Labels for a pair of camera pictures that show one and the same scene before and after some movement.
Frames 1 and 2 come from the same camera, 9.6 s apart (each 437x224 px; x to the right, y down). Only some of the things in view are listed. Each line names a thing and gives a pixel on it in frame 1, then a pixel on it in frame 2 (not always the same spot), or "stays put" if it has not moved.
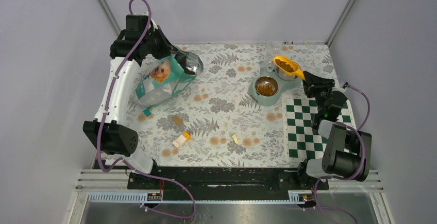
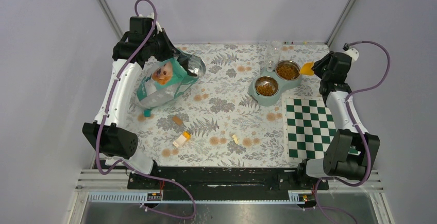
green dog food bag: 164,79 stays put
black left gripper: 154,31 stays put
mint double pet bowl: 266,87 stays put
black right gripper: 314,83 -> 318,65
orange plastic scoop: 289,66 -> 306,69
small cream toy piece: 236,139 stays put
